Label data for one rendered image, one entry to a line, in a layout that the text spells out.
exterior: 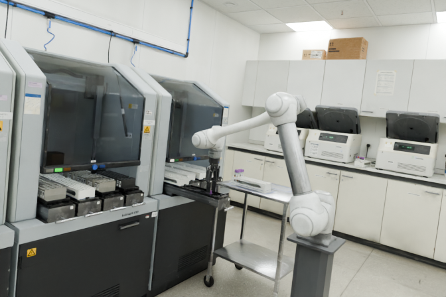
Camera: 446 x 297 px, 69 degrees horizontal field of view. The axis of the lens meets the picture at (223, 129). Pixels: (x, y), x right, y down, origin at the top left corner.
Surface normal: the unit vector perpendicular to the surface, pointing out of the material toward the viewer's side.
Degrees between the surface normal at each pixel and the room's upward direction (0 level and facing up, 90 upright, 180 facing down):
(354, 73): 90
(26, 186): 90
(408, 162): 90
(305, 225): 96
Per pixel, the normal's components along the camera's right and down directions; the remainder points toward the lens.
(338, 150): -0.57, -0.02
